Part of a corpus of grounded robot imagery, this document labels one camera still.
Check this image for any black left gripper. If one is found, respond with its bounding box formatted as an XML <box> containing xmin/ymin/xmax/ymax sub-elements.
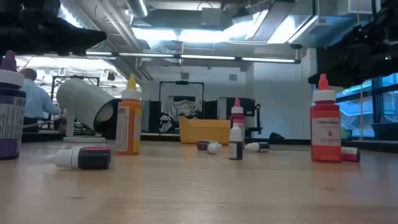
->
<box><xmin>0</xmin><ymin>17</ymin><xmax>108</xmax><ymax>57</ymax></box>

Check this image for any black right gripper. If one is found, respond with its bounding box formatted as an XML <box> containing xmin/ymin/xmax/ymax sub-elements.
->
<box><xmin>307</xmin><ymin>12</ymin><xmax>398</xmax><ymax>89</ymax></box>

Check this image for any large orange food coloring bottle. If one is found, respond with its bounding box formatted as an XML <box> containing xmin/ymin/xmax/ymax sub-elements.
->
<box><xmin>310</xmin><ymin>73</ymin><xmax>342</xmax><ymax>163</ymax></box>

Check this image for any small red bottle white cap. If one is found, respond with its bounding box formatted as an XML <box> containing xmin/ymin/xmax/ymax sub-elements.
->
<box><xmin>340</xmin><ymin>146</ymin><xmax>361</xmax><ymax>163</ymax></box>

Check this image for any small black bottle white cap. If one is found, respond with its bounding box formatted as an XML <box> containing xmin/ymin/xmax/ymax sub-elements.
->
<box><xmin>228</xmin><ymin>123</ymin><xmax>244</xmax><ymax>161</ymax></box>
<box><xmin>244</xmin><ymin>141</ymin><xmax>271</xmax><ymax>153</ymax></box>

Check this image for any large pink food coloring bottle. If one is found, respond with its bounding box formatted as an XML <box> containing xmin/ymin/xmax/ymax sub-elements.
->
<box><xmin>229</xmin><ymin>96</ymin><xmax>247</xmax><ymax>139</ymax></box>

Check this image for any large yellow food coloring bottle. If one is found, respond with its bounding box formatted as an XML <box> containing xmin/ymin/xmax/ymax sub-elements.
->
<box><xmin>114</xmin><ymin>74</ymin><xmax>143</xmax><ymax>156</ymax></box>

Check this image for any small bottle pink label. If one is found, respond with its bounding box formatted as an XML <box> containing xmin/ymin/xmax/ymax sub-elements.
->
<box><xmin>45</xmin><ymin>146</ymin><xmax>112</xmax><ymax>170</ymax></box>

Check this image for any small purple bottle white cap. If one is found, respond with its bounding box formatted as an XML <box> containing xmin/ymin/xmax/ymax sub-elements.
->
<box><xmin>197</xmin><ymin>140</ymin><xmax>223</xmax><ymax>155</ymax></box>

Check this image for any black planter box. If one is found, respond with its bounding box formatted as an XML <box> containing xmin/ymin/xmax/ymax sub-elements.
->
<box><xmin>371</xmin><ymin>122</ymin><xmax>398</xmax><ymax>141</ymax></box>

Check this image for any person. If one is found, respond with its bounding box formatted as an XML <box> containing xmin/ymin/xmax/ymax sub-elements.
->
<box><xmin>19</xmin><ymin>68</ymin><xmax>62</xmax><ymax>131</ymax></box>

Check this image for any black monitor on stand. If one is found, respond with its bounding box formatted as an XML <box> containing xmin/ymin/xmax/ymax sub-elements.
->
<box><xmin>217</xmin><ymin>96</ymin><xmax>262</xmax><ymax>138</ymax></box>

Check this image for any black cabinet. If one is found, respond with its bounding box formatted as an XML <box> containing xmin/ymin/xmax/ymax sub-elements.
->
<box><xmin>141</xmin><ymin>100</ymin><xmax>161</xmax><ymax>133</ymax></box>

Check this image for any white cloth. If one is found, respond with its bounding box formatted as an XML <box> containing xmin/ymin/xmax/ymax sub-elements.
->
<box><xmin>163</xmin><ymin>98</ymin><xmax>200</xmax><ymax>121</ymax></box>

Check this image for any long ceiling light fixture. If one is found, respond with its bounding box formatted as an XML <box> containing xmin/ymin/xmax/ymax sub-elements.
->
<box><xmin>85</xmin><ymin>50</ymin><xmax>302</xmax><ymax>65</ymax></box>

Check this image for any yellow plastic bin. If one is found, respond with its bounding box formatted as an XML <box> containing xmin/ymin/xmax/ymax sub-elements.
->
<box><xmin>178</xmin><ymin>115</ymin><xmax>231</xmax><ymax>146</ymax></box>

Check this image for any silver round ventilation duct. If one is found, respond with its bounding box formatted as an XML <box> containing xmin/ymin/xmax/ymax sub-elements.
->
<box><xmin>126</xmin><ymin>0</ymin><xmax>149</xmax><ymax>19</ymax></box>

